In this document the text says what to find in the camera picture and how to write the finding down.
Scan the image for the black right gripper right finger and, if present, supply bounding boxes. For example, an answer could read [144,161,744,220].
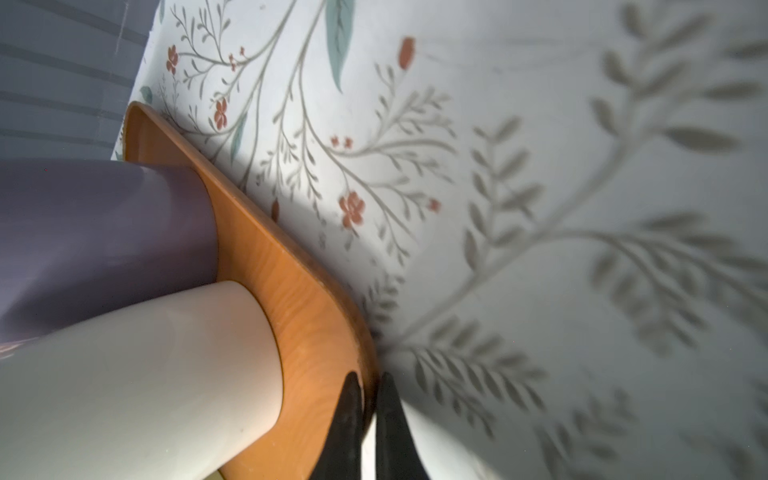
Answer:
[375,372,430,480]

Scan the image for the orange wooden tray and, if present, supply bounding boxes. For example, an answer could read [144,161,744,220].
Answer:
[124,101,380,479]

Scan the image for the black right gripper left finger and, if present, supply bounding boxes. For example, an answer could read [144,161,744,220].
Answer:
[309,372,364,480]

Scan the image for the white mug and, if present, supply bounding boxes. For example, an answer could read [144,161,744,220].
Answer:
[1,281,283,479]

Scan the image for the purple mug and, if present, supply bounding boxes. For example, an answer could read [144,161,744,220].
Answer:
[1,159,218,345]

